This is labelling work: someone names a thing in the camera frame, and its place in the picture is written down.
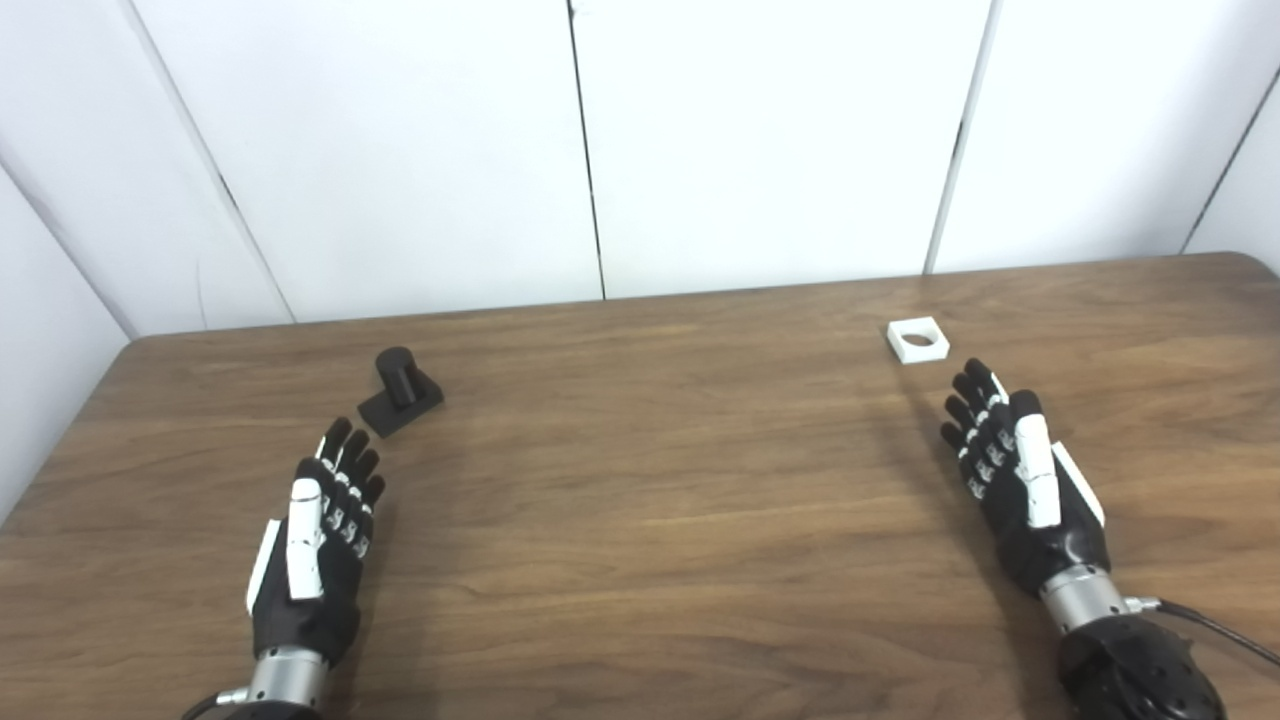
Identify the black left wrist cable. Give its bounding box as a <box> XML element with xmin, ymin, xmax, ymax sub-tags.
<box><xmin>180</xmin><ymin>690</ymin><xmax>249</xmax><ymax>720</ymax></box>

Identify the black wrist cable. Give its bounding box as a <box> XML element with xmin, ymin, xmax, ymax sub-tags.
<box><xmin>180</xmin><ymin>690</ymin><xmax>249</xmax><ymax>720</ymax></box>
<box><xmin>1125</xmin><ymin>596</ymin><xmax>1280</xmax><ymax>669</ymax></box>

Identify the black peg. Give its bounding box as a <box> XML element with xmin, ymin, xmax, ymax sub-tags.
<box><xmin>357</xmin><ymin>346</ymin><xmax>445</xmax><ymax>439</ymax></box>

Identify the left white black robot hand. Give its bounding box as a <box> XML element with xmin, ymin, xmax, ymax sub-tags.
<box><xmin>246</xmin><ymin>417</ymin><xmax>387</xmax><ymax>669</ymax></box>

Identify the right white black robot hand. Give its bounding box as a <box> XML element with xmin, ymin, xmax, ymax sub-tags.
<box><xmin>940</xmin><ymin>358</ymin><xmax>1111</xmax><ymax>599</ymax></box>

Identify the white square piece with hole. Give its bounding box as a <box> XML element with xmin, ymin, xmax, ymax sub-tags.
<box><xmin>886</xmin><ymin>316</ymin><xmax>951</xmax><ymax>365</ymax></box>

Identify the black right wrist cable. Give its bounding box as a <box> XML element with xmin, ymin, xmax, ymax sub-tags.
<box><xmin>1125</xmin><ymin>596</ymin><xmax>1280</xmax><ymax>669</ymax></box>

